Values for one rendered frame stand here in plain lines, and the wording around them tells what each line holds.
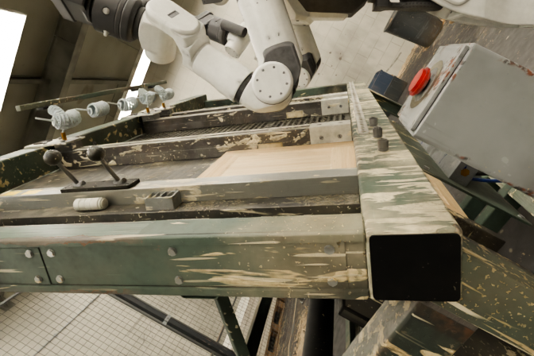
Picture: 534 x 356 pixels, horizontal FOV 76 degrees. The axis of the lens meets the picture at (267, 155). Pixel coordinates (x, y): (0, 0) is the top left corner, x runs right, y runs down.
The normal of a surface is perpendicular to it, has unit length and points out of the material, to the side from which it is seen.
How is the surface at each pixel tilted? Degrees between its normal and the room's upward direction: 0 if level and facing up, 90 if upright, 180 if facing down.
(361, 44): 90
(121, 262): 90
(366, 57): 90
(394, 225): 57
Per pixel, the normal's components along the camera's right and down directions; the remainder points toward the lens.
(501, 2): 0.22, 0.25
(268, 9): -0.05, -0.01
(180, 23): 0.31, -0.51
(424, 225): -0.14, -0.95
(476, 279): -0.21, 0.29
